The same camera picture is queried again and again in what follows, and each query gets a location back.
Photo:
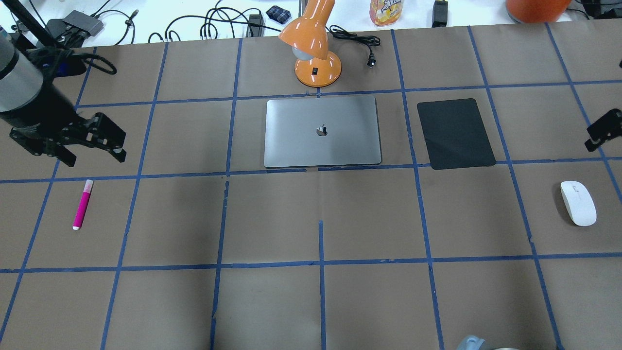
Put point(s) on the grey usb hub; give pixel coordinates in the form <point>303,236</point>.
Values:
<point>84,22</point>

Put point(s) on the small dark blue pouch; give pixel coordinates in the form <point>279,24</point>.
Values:
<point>279,14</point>

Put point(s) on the white computer mouse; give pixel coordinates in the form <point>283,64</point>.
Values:
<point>579,203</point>

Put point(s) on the black mousepad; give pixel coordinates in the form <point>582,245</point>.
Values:
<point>455,134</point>

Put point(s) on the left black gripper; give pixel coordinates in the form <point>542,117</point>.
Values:
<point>43,114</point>

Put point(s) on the grey closed laptop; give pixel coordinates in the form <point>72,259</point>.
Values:
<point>327,131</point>

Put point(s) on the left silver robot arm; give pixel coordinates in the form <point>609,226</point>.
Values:
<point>24,76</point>

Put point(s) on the black monitor stand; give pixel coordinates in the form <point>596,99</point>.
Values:
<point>21,12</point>

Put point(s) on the pink highlighter pen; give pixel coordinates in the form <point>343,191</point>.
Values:
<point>83,204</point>

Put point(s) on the black power adapter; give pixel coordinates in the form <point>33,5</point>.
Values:
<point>440,12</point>

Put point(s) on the yellow drink bottle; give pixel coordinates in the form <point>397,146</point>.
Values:
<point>385,12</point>

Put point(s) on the orange desk lamp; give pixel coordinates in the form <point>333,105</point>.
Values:
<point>316,66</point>

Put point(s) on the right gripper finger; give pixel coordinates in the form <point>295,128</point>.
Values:
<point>606,128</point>

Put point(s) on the orange cylindrical container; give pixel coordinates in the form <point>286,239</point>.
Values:
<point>536,11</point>

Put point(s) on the lamp power cable plug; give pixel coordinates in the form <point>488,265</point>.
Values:
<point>369,41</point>

